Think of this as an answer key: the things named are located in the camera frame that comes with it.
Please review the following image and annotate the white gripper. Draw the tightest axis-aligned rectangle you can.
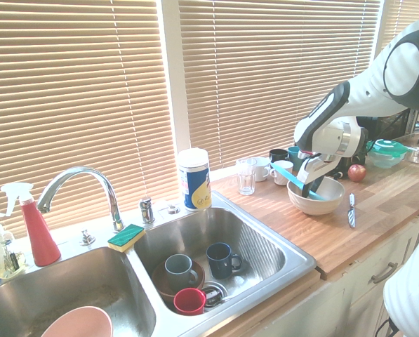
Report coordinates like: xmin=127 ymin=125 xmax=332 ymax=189
xmin=298 ymin=154 xmax=333 ymax=199

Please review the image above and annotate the light blue plastic knife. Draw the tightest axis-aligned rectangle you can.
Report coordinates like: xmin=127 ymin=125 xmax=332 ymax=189
xmin=270 ymin=162 xmax=331 ymax=202

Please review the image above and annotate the stainless steel double sink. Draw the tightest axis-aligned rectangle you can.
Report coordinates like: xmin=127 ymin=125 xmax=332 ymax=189
xmin=0 ymin=201 xmax=318 ymax=337

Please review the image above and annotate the sink drain strainer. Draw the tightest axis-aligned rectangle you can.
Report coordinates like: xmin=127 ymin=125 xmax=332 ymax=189
xmin=201 ymin=280 xmax=228 ymax=310

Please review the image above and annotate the chrome sink soap pump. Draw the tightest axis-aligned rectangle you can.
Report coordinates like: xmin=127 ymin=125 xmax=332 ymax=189
xmin=140 ymin=197 xmax=157 ymax=225

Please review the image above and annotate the large cream bowl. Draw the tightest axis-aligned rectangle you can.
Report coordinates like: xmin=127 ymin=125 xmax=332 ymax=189
xmin=286 ymin=176 xmax=346 ymax=216

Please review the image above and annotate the white ceramic mug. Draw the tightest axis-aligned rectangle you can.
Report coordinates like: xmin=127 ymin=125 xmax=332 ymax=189
xmin=253 ymin=157 xmax=277 ymax=183
xmin=270 ymin=160 xmax=295 ymax=186

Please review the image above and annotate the teal mug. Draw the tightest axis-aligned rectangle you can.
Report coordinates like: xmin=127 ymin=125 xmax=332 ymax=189
xmin=286 ymin=146 xmax=305 ymax=173

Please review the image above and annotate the red apple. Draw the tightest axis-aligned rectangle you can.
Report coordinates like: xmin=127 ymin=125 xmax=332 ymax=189
xmin=347 ymin=164 xmax=367 ymax=183

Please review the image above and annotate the black mug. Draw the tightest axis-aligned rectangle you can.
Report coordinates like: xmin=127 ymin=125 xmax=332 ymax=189
xmin=269 ymin=148 xmax=289 ymax=164

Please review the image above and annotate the clear drinking glass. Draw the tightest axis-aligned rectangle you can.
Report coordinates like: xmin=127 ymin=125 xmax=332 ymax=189
xmin=236 ymin=157 xmax=258 ymax=196

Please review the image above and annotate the green-lidded clear food container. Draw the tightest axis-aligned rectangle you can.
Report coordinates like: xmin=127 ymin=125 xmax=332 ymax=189
xmin=366 ymin=138 xmax=408 ymax=169

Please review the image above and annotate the Lysol wipes canister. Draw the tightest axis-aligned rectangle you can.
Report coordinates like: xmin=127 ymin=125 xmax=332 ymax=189
xmin=178 ymin=147 xmax=213 ymax=212

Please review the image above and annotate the navy blue mug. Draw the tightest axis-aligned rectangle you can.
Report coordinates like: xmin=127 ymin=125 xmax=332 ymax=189
xmin=205 ymin=242 xmax=244 ymax=280

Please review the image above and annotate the tan slatted window blind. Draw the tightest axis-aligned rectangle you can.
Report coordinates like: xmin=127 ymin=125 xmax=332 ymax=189
xmin=384 ymin=0 xmax=419 ymax=46
xmin=0 ymin=0 xmax=177 ymax=239
xmin=177 ymin=0 xmax=380 ymax=169

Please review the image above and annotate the grey-blue mug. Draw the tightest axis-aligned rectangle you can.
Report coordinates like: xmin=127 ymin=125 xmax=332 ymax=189
xmin=164 ymin=253 xmax=199 ymax=292

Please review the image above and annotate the red mug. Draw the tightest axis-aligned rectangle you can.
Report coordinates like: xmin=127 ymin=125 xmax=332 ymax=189
xmin=173 ymin=287 xmax=207 ymax=316

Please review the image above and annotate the brown wooden bowl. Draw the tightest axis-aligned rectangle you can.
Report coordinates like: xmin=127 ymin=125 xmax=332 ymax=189
xmin=152 ymin=259 xmax=206 ymax=305

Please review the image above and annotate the green and yellow sponge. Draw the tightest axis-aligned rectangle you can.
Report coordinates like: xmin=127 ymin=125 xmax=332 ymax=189
xmin=107 ymin=223 xmax=146 ymax=253

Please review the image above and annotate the chrome curved faucet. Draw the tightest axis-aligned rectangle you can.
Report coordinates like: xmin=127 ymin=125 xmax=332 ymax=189
xmin=36 ymin=166 xmax=126 ymax=232

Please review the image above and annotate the pink bowl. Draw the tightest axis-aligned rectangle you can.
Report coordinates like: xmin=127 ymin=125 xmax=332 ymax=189
xmin=40 ymin=305 xmax=114 ymax=337

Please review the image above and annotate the red spray bottle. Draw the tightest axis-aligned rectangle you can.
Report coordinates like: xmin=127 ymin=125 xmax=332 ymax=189
xmin=0 ymin=182 xmax=62 ymax=267

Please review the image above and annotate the clear jar with utensils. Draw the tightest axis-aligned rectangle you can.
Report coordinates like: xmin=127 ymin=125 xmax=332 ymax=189
xmin=0 ymin=242 xmax=27 ymax=280

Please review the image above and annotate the metal knife with white handle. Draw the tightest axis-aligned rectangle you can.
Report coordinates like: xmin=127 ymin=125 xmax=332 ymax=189
xmin=347 ymin=192 xmax=357 ymax=229

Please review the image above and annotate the metal cabinet pull handle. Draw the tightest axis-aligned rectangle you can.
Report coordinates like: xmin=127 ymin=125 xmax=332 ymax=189
xmin=371 ymin=261 xmax=399 ymax=284

